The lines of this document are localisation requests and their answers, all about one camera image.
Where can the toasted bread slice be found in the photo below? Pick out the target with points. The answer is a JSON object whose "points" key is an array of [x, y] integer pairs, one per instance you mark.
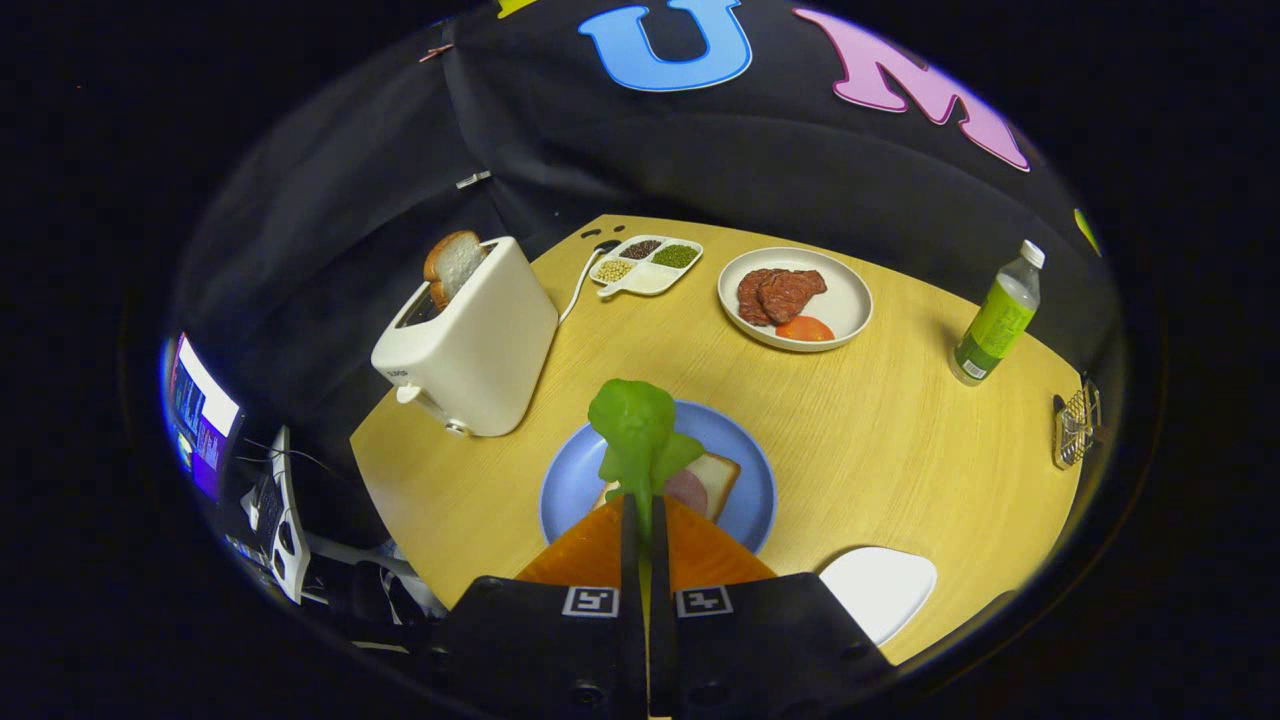
{"points": [[458, 265]]}

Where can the white divided spice dish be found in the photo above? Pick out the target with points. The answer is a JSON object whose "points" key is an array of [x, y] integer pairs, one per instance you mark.
{"points": [[650, 280]]}

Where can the computer monitor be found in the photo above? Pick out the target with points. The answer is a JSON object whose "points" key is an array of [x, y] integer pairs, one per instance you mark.
{"points": [[205, 420]]}

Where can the brown meat patty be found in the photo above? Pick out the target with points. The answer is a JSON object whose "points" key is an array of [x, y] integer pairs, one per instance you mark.
{"points": [[790, 292], [748, 300]]}

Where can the red clip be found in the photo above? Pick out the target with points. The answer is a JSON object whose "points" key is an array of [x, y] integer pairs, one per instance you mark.
{"points": [[436, 52]]}

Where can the white stand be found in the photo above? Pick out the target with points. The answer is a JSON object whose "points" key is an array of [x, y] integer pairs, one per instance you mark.
{"points": [[290, 540]]}

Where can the pink ham slice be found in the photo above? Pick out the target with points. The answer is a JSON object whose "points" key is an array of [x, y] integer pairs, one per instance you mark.
{"points": [[688, 492]]}

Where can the white leaf-shaped plate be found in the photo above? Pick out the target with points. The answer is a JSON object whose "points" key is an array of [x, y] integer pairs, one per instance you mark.
{"points": [[880, 590]]}

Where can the white bread slice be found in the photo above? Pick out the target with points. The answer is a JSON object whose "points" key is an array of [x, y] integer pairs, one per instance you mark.
{"points": [[718, 475]]}

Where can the red tomato slice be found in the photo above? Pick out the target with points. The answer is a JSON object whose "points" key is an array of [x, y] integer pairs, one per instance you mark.
{"points": [[805, 329]]}

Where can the white clip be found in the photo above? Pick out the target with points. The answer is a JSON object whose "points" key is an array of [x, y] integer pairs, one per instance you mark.
{"points": [[474, 179]]}

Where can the green lettuce leaf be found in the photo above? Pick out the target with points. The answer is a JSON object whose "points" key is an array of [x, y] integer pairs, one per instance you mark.
{"points": [[635, 420]]}

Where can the blue round plate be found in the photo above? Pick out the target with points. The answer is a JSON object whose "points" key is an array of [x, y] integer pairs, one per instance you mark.
{"points": [[735, 440]]}

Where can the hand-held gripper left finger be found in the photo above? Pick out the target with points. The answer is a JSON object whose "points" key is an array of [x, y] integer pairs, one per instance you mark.
{"points": [[630, 560]]}

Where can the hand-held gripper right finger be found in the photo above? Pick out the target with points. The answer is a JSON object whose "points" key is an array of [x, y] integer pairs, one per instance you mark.
{"points": [[660, 570]]}

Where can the white toaster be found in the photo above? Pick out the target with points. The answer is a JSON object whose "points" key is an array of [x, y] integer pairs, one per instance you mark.
{"points": [[480, 350]]}

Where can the green label plastic bottle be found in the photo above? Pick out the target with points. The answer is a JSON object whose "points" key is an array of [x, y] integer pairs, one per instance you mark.
{"points": [[995, 325]]}

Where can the white round plate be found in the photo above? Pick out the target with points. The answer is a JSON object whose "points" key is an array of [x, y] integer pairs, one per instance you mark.
{"points": [[850, 295]]}

